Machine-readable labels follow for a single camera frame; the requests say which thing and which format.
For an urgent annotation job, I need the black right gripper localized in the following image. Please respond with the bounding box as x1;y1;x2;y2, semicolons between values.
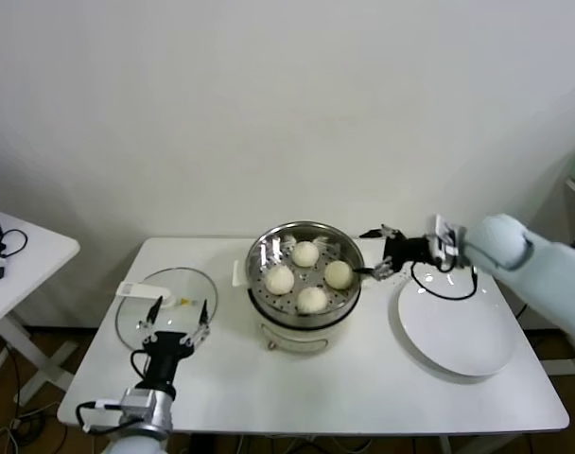
352;224;434;282

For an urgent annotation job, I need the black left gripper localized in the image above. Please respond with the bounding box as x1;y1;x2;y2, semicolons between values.
135;295;212;393

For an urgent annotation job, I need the white steamed baozi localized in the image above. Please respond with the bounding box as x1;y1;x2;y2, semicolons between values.
296;286;329;315
290;239;322;269
264;265;296;296
323;259;355;290

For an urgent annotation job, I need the stainless steel steamer basket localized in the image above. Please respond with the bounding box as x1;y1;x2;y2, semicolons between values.
244;220;365;330

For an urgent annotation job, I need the white round plate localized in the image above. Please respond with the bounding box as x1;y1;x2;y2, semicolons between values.
396;271;518;378

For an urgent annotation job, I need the white electric cooker pot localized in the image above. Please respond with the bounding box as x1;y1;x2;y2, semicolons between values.
230;250;379;356

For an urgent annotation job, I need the white folding side table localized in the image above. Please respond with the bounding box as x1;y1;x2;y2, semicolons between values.
0;210;80;410

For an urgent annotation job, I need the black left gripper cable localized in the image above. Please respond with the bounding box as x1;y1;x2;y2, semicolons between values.
129;348;151;379

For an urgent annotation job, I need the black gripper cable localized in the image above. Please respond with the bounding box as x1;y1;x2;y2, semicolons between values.
129;348;151;379
409;261;480;301

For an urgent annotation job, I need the glass lid with white handle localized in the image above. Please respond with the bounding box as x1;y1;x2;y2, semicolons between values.
114;267;218;351

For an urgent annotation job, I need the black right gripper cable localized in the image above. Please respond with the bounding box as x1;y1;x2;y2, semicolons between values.
409;261;480;301

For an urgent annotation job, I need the black floor cable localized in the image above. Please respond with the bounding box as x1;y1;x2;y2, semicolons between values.
1;342;23;408

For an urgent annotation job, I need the black looped cable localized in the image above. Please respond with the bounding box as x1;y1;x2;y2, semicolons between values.
0;230;28;261

